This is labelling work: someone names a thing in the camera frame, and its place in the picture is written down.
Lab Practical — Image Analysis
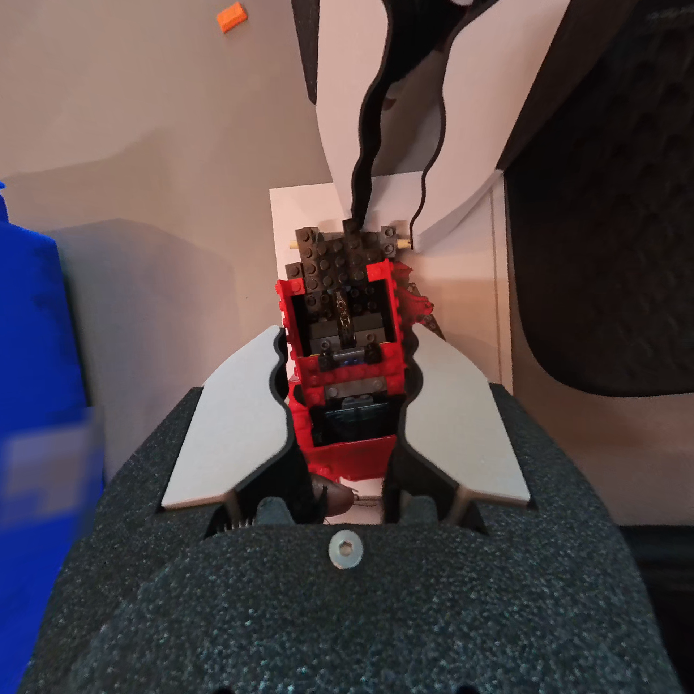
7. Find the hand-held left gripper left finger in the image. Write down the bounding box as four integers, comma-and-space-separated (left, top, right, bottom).
160, 325, 297, 514

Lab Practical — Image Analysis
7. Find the blue plastic bin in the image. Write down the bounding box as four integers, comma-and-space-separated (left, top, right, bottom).
0, 185, 107, 694

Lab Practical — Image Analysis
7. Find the red and black lego car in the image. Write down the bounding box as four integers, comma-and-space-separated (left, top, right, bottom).
271, 220, 441, 479

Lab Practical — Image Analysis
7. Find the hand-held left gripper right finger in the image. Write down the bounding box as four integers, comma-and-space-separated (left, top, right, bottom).
395, 321, 533, 511

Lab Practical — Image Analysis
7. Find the lego instruction booklet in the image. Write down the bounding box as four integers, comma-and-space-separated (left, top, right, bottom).
268, 168, 514, 523

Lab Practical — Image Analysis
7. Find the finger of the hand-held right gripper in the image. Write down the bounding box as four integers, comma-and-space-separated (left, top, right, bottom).
410, 0, 572, 247
316, 0, 404, 232

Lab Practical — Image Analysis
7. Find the black quilted chair seat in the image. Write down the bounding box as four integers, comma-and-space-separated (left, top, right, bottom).
504, 0, 694, 400
621, 525, 694, 654

